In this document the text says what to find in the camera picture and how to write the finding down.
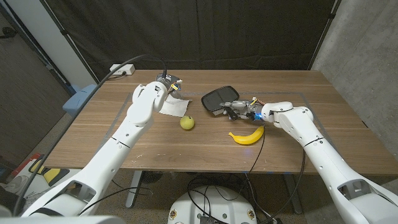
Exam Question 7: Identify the white power strip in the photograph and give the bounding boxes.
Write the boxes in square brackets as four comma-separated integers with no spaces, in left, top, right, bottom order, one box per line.
[109,63,136,76]

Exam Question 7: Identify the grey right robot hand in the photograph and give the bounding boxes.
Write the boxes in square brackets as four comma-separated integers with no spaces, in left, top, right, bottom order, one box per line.
[219,98,265,121]

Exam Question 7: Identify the black torso cable bundle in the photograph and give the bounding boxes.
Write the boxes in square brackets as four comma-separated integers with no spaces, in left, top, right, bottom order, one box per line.
[188,174,280,224]

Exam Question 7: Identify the black door handle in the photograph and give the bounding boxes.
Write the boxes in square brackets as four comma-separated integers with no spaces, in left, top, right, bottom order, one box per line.
[0,26,18,40]

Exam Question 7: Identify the black hand mirror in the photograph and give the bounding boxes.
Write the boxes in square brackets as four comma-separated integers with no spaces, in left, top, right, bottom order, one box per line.
[200,85,240,118]

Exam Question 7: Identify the red floor item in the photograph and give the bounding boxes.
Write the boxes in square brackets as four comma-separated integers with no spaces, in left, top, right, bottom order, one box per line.
[12,152,41,177]

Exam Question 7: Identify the light blue bin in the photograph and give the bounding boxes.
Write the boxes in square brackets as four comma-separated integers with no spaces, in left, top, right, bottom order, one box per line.
[62,83,98,118]

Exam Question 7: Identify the grey table leg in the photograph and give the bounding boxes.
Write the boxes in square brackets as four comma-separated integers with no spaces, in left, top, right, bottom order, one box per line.
[126,170,144,208]
[282,173,304,215]

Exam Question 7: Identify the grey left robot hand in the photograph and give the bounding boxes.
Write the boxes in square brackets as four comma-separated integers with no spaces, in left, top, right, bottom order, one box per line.
[155,73,184,100]

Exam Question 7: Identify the yellow banana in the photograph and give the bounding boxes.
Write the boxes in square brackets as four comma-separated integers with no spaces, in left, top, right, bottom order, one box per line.
[228,125,265,146]

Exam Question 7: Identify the black backdrop stand pole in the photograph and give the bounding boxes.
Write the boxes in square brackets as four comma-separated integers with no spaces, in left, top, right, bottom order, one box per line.
[40,0,102,87]
[307,0,341,71]

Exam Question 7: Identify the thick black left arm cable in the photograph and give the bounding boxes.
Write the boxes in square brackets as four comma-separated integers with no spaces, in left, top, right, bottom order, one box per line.
[11,54,169,217]

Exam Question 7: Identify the black round fan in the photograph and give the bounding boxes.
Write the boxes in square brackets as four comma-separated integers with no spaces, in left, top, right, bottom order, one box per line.
[141,170,164,185]

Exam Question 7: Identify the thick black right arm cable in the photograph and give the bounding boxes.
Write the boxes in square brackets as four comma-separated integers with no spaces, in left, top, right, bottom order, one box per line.
[270,149,307,224]

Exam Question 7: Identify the white paper towel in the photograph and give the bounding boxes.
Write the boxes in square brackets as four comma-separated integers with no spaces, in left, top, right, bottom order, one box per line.
[159,93,192,118]

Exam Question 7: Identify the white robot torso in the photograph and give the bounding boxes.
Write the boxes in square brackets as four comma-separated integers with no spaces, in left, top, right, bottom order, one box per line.
[167,185,258,224]

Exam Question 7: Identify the yellow and black floor item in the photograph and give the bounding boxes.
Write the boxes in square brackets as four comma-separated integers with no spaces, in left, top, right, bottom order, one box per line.
[28,158,71,187]

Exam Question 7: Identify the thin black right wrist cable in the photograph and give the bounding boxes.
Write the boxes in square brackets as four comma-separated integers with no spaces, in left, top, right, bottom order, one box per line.
[247,121,267,174]

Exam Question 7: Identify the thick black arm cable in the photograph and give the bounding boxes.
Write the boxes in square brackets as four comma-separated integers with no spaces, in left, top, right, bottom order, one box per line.
[11,54,169,217]
[270,149,307,224]

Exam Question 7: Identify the yellow lemon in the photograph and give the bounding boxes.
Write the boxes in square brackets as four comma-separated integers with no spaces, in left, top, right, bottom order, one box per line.
[180,115,195,131]

